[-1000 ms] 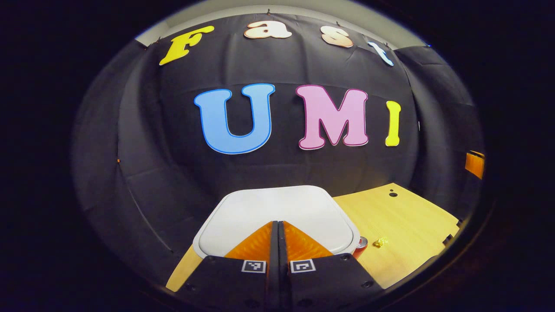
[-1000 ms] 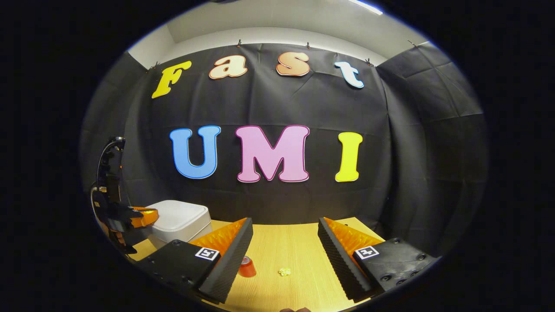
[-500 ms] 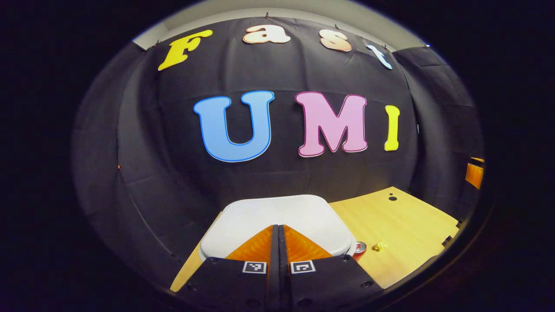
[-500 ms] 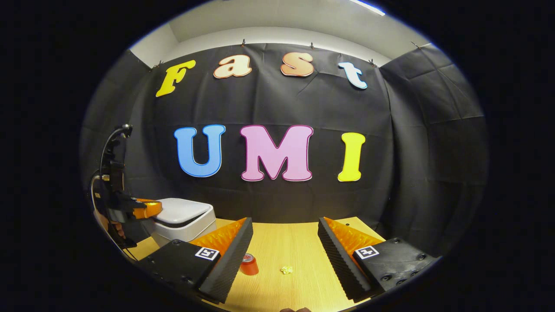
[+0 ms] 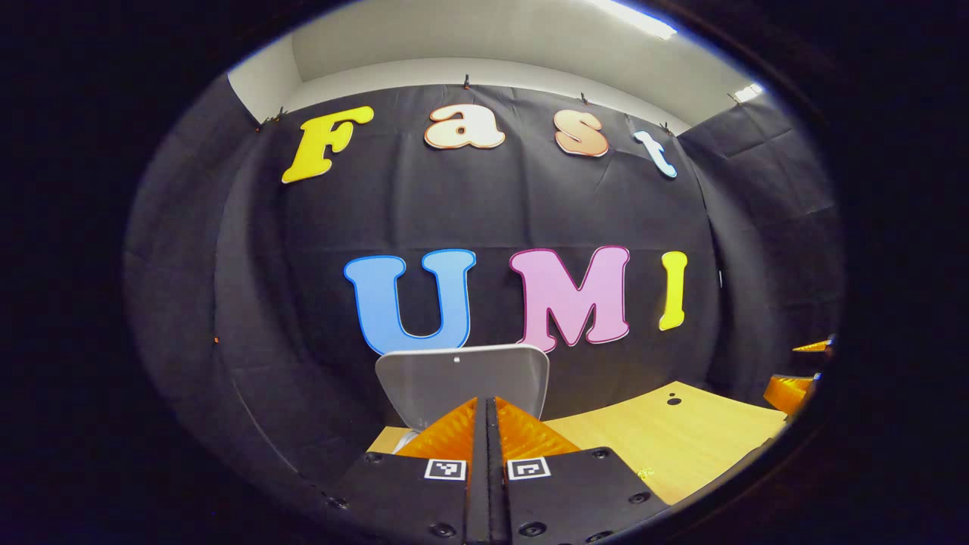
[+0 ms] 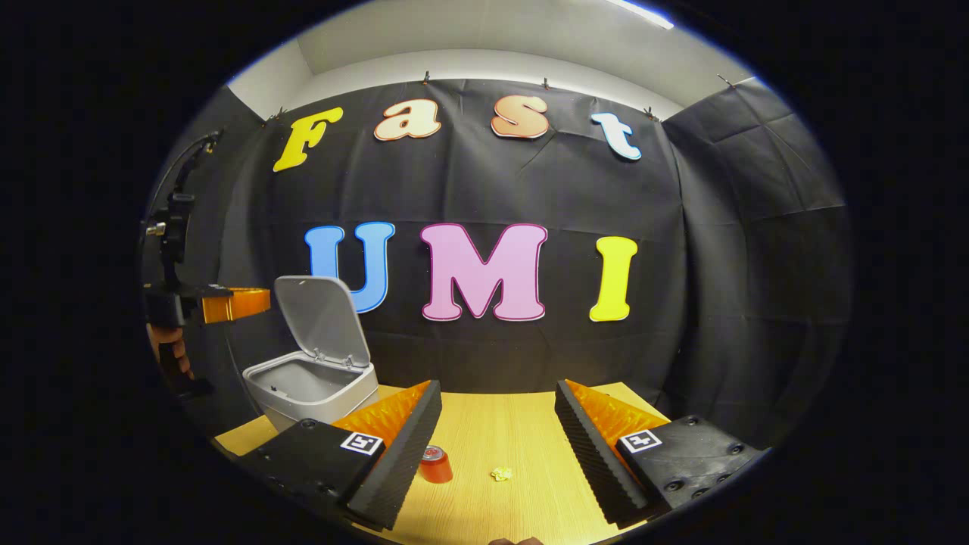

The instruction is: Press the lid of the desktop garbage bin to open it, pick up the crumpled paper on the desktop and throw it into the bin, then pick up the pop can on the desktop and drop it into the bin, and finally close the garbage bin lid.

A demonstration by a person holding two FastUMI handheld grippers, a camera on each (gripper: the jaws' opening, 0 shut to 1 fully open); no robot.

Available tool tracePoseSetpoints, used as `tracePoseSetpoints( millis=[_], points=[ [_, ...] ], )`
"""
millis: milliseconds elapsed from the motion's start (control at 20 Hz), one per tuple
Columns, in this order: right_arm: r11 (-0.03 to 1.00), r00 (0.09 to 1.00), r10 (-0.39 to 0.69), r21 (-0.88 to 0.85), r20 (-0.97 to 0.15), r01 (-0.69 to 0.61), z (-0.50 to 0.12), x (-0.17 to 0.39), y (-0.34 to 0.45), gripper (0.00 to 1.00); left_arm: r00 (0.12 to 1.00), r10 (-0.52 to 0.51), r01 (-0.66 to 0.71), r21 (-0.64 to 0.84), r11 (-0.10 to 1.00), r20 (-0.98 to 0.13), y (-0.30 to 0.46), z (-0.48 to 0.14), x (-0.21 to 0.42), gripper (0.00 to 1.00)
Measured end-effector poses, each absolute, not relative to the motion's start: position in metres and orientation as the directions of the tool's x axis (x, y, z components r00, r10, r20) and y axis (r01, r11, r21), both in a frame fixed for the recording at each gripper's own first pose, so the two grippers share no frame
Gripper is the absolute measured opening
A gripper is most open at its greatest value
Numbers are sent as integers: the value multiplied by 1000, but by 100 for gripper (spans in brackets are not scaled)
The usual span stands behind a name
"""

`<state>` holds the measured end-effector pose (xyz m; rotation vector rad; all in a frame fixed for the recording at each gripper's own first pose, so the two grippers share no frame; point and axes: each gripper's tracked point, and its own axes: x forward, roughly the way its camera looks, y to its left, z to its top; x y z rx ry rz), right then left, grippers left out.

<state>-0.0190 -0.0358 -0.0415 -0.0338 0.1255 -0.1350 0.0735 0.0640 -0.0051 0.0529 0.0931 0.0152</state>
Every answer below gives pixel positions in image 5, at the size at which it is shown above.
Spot white desktop garbage bin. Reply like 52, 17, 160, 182
376, 344, 550, 455

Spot black backdrop cloth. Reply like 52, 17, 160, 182
125, 76, 845, 515

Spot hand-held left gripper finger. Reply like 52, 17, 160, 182
326, 397, 490, 545
488, 397, 671, 545

